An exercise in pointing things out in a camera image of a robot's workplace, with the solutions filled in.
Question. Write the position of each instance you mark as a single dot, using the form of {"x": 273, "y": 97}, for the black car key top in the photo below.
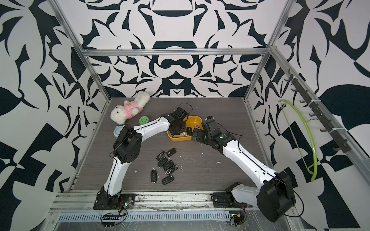
{"x": 171, "y": 152}

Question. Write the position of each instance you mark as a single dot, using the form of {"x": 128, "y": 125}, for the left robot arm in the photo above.
{"x": 127, "y": 146}

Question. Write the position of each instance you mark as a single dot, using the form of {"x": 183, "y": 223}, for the white slotted cable duct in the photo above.
{"x": 148, "y": 216}

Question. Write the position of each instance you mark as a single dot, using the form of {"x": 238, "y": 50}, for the aluminium frame back bar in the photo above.
{"x": 198, "y": 51}

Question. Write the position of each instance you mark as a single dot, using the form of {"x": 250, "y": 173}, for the light blue alarm clock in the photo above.
{"x": 118, "y": 130}

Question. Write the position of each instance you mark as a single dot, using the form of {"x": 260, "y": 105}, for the black flip key slanted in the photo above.
{"x": 160, "y": 155}

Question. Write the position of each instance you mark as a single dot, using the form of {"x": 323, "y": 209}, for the green plastic clothes hanger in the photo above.
{"x": 305, "y": 141}

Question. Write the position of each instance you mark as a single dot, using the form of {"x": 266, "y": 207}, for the white plush dog pink shirt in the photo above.
{"x": 121, "y": 113}

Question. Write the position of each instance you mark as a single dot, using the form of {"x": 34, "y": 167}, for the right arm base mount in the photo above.
{"x": 226, "y": 200}

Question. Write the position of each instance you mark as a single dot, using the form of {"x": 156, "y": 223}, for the black chrome-edged car key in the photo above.
{"x": 171, "y": 170}

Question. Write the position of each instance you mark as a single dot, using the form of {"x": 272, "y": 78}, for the yellow plastic storage box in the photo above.
{"x": 191, "y": 123}

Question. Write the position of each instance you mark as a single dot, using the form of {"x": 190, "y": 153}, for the black wall hook rack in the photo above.
{"x": 319, "y": 112}

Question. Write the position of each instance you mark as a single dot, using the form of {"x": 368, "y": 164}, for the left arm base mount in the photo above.
{"x": 104, "y": 201}

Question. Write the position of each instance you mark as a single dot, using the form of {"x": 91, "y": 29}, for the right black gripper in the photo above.
{"x": 198, "y": 137}

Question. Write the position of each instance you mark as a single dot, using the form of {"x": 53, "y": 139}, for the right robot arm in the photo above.
{"x": 273, "y": 193}

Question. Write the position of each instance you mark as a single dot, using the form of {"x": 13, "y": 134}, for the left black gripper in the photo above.
{"x": 183, "y": 130}

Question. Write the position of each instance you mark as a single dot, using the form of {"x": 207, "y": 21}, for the black car key bottom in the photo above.
{"x": 167, "y": 180}

